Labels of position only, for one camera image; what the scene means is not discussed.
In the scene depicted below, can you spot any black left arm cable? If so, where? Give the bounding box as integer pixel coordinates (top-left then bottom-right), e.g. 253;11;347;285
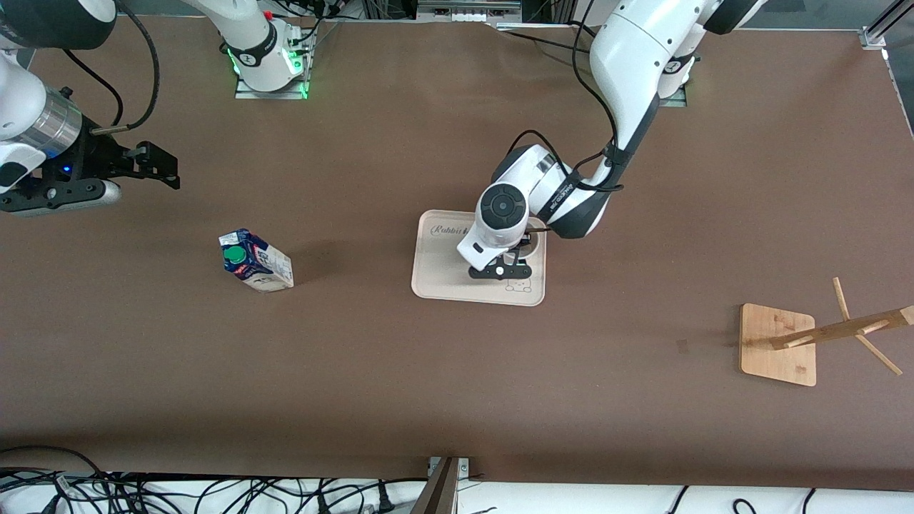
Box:
503;0;626;193

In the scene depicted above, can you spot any black cable on table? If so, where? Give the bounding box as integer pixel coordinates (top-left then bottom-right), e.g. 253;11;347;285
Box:
500;21;593;59

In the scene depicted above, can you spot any aluminium frame corner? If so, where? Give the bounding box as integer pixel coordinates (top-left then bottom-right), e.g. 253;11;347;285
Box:
860;0;914;51

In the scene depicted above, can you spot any grey power strip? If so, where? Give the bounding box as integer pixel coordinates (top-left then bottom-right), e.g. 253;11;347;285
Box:
416;0;522;22

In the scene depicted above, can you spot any white lower shelf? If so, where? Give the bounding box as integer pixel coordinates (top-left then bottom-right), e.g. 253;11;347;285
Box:
0;477;914;514

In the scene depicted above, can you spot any blue white milk carton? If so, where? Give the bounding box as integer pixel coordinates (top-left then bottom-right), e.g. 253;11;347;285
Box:
218;228;294;293

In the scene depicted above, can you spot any cream tray with bear print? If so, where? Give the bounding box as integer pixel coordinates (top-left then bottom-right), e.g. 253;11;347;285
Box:
411;209;548;307

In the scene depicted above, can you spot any aluminium camera stand bracket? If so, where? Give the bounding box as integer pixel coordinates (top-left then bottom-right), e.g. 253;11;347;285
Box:
411;455;472;514

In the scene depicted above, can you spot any wooden cup rack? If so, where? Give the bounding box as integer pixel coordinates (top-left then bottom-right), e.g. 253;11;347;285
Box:
740;277;914;387

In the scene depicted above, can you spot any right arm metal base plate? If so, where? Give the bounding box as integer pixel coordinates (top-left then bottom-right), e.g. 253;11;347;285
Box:
234;25;309;101

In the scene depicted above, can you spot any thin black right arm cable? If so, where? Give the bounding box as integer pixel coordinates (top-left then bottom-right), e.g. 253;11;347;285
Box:
63;49;124;129

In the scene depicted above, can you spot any black looped cable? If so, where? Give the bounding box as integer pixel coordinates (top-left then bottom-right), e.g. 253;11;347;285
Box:
0;445;108;500

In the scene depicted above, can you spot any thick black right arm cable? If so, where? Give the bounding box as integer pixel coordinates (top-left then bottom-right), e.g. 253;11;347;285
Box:
93;0;159;136

